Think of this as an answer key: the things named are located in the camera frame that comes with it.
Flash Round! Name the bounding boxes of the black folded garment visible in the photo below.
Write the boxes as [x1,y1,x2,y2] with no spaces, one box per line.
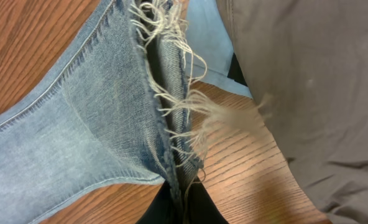
[228,54,247,86]

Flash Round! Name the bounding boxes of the light blue denim jeans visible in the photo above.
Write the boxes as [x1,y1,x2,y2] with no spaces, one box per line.
[0,1,262,223]

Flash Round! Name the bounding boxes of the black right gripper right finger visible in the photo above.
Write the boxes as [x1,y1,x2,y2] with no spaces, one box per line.
[186,177,228,224]

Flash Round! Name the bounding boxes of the grey folded trousers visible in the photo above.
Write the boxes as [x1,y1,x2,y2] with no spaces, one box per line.
[217,0,368,223]

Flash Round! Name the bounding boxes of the light blue folded shirt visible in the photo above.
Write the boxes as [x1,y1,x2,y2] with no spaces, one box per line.
[186,0,251,97]

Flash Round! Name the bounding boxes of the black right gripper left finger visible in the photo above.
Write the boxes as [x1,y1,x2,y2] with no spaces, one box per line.
[136,181,180,224]

